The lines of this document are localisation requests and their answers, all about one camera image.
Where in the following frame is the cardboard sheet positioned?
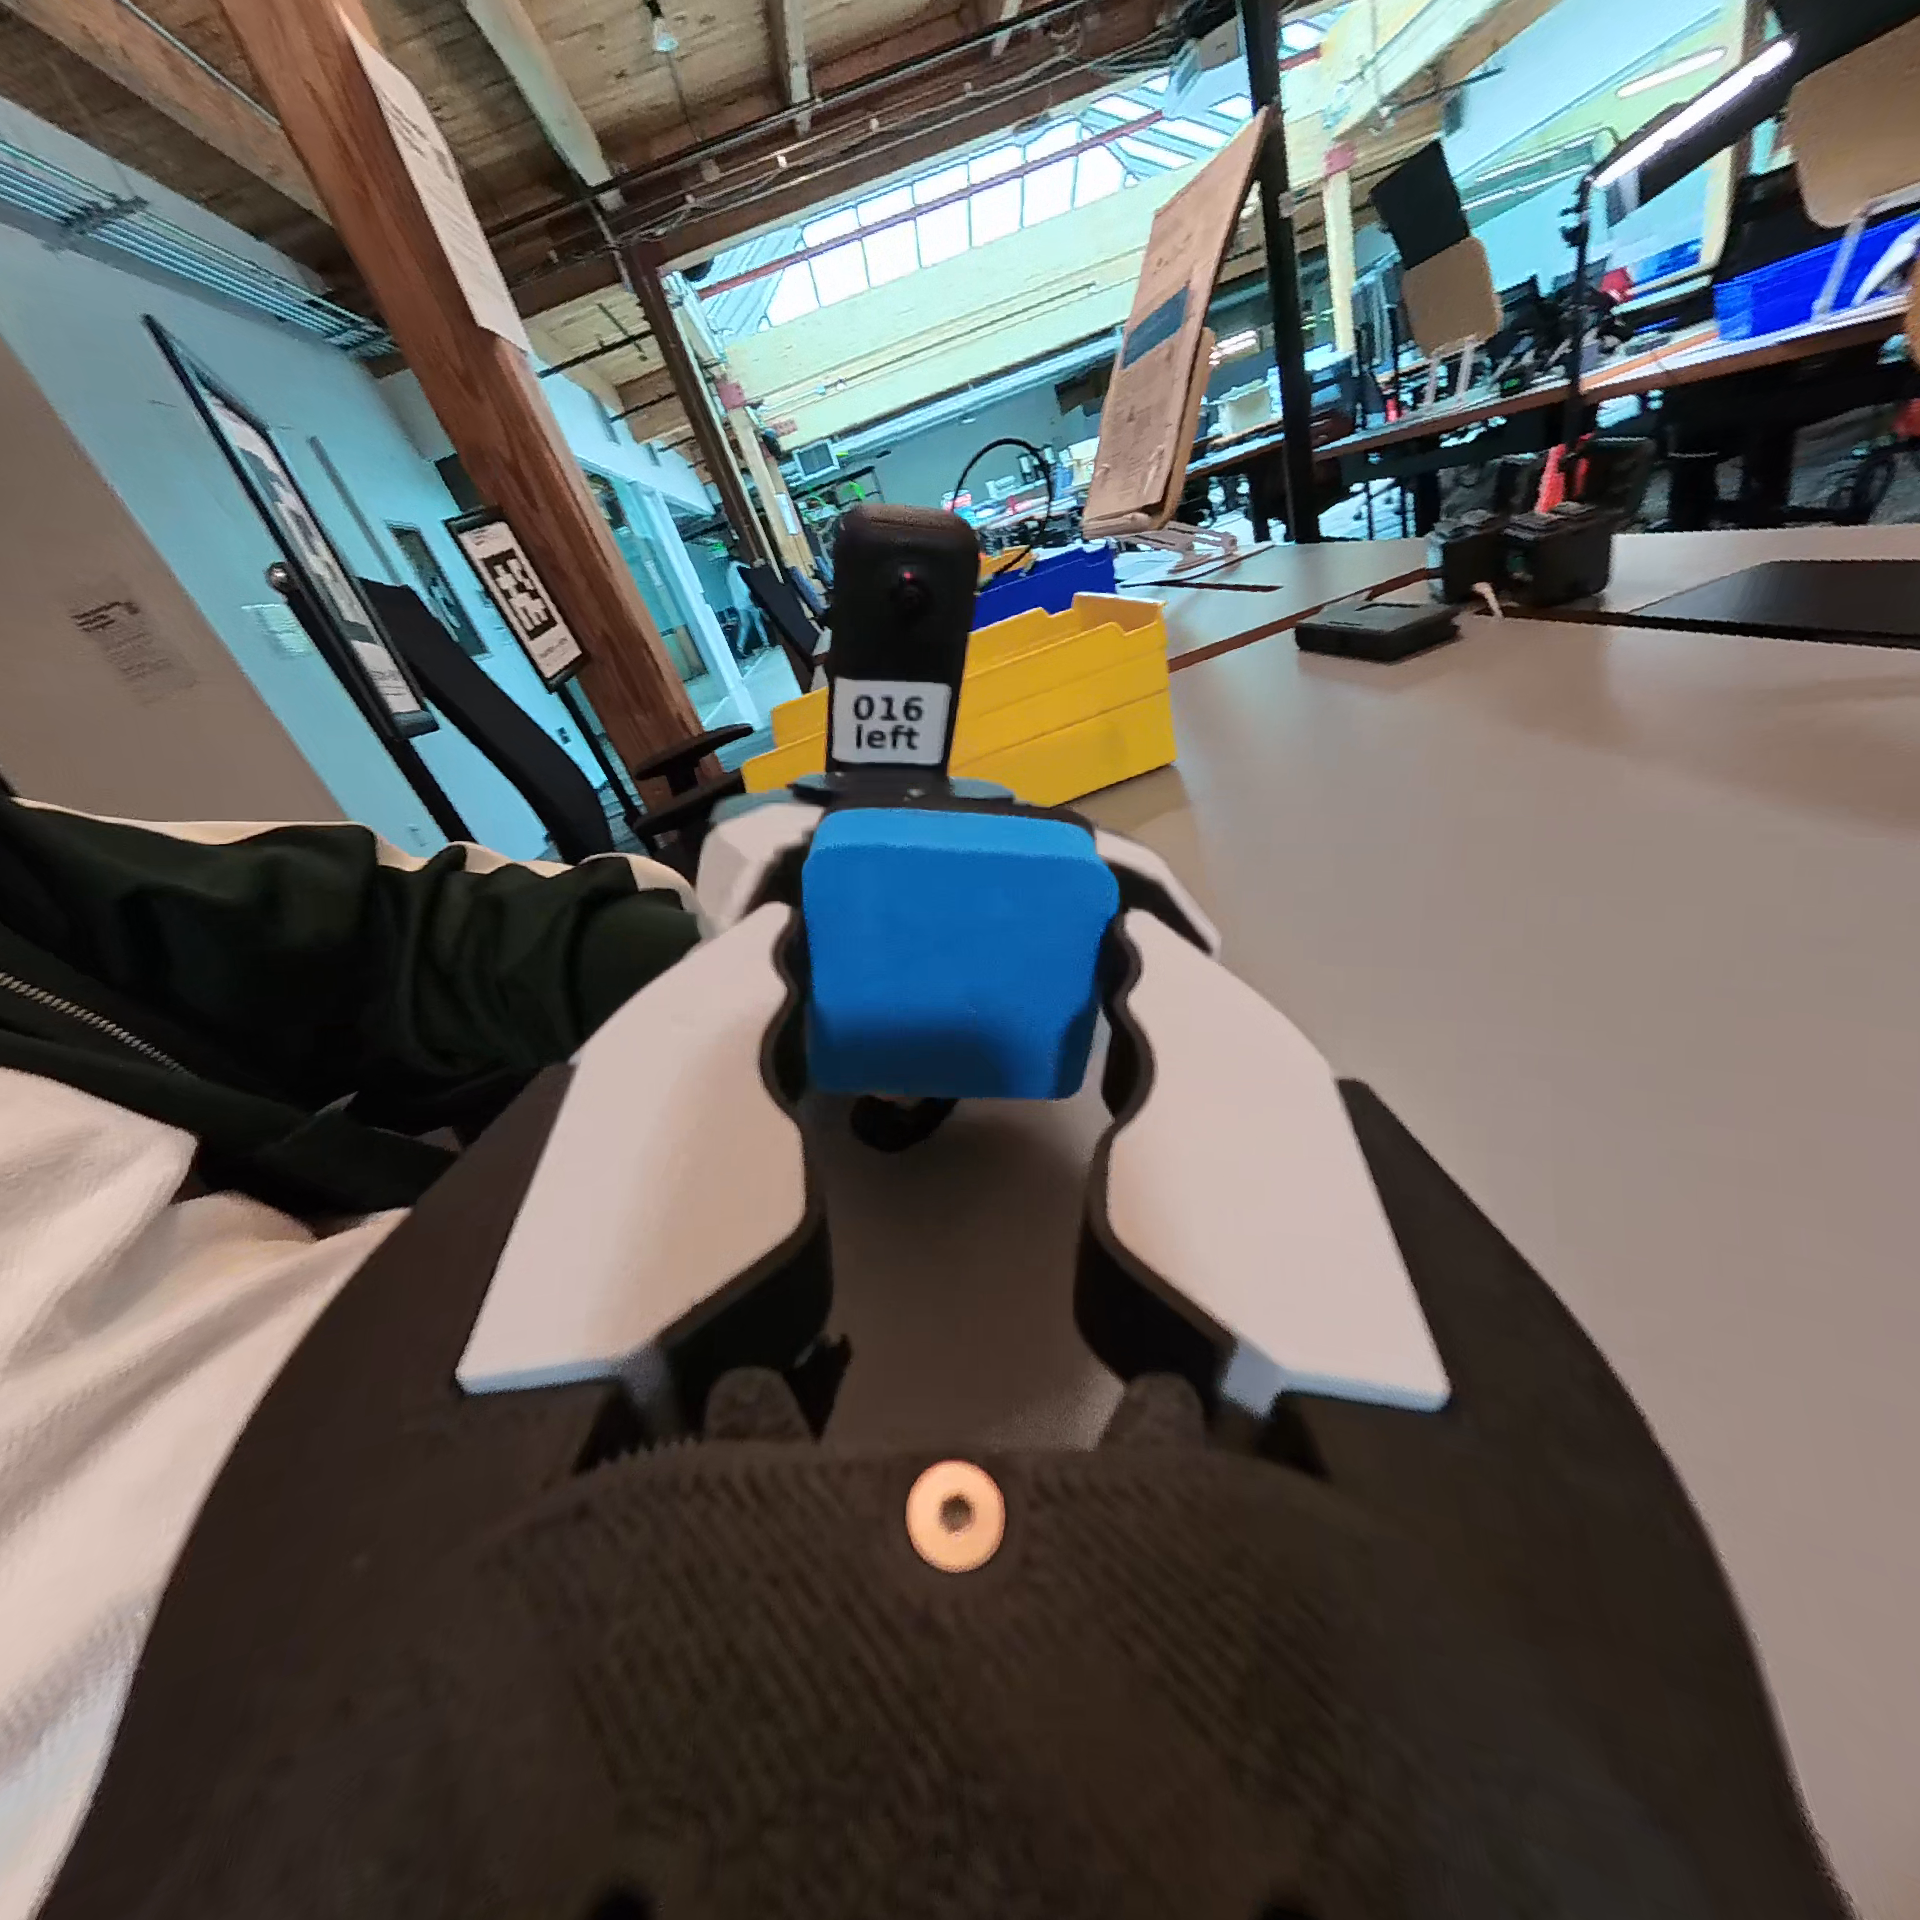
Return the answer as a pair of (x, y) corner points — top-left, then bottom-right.
(1080, 114), (1276, 536)

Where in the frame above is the black panel with tan base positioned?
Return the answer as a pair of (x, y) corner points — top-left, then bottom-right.
(1368, 141), (1503, 362)

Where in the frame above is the wooden background desk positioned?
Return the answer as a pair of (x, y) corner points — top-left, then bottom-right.
(1200, 292), (1920, 536)

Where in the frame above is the white tilted stand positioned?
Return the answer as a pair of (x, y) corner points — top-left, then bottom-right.
(1116, 519), (1276, 580)

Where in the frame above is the blue storage bin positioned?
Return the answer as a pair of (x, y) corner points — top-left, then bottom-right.
(1709, 212), (1920, 345)

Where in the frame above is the person's left forearm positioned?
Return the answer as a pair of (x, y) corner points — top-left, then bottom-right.
(358, 838), (706, 1111)

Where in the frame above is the small framed marker sign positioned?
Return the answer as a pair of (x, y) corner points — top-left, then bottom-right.
(444, 513), (585, 693)

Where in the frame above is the white paper notice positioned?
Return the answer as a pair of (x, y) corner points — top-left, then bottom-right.
(347, 6), (535, 340)

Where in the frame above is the black steel pole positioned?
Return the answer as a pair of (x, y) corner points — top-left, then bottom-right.
(1237, 0), (1318, 543)

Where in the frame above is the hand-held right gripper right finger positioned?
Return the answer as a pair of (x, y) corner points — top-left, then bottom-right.
(1075, 905), (1452, 1462)

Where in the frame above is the blue plastic bin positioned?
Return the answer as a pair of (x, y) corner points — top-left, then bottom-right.
(971, 543), (1122, 635)

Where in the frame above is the person's torso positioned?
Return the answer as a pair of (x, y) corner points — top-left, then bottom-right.
(0, 784), (498, 1920)

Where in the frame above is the yellow plastic bin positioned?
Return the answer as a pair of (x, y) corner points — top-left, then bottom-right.
(741, 592), (1175, 798)

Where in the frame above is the wooden pillar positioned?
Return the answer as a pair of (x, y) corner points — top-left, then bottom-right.
(217, 0), (706, 767)

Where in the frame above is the blue foam eraser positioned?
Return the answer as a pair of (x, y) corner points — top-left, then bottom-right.
(799, 809), (1122, 1105)

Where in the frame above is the black table mat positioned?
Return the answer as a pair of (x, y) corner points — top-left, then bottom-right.
(1629, 560), (1920, 654)

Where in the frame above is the large framed sign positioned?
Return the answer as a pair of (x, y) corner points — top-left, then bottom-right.
(139, 319), (439, 747)

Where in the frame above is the tan cardboard panel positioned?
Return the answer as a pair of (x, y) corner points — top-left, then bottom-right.
(1782, 69), (1920, 228)

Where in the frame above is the grey desk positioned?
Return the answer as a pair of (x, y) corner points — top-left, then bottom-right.
(819, 529), (1920, 1920)
(1116, 543), (1433, 666)

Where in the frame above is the black office chair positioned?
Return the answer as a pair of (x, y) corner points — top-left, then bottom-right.
(358, 574), (752, 864)

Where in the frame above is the white light bar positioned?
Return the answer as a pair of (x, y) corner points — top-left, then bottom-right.
(1588, 41), (1792, 190)

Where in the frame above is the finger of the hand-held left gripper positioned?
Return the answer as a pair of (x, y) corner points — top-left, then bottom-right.
(692, 798), (815, 948)
(1084, 825), (1222, 962)

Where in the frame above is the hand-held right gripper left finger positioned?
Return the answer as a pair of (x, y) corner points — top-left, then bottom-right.
(452, 899), (832, 1439)

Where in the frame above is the black battery charger case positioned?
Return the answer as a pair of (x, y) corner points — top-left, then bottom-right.
(1499, 501), (1612, 608)
(1424, 513), (1513, 607)

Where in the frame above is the black flat box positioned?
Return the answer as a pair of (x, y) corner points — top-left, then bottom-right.
(1289, 600), (1463, 665)

